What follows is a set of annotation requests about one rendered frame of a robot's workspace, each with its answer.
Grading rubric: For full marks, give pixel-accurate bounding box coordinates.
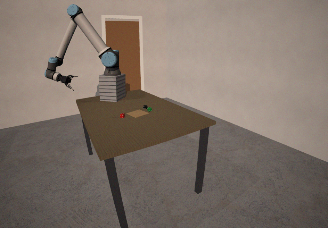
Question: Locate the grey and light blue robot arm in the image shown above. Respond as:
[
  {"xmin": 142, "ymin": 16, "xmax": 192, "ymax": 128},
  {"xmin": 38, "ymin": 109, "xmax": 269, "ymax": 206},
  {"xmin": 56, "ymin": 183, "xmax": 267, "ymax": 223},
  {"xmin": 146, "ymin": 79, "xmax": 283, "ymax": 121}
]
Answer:
[{"xmin": 44, "ymin": 4, "xmax": 121, "ymax": 82}]

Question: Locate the tan cork mat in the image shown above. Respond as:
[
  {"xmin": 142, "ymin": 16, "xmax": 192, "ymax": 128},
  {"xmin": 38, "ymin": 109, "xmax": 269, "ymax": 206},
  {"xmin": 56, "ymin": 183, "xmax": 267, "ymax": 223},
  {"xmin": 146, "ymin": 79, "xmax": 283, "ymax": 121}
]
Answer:
[{"xmin": 127, "ymin": 110, "xmax": 149, "ymax": 118}]

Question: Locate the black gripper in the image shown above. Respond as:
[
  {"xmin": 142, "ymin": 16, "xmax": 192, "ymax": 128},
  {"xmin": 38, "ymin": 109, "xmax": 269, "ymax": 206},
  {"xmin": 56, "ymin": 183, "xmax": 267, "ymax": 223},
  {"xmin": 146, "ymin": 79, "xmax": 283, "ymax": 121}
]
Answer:
[{"xmin": 57, "ymin": 74, "xmax": 78, "ymax": 91}]

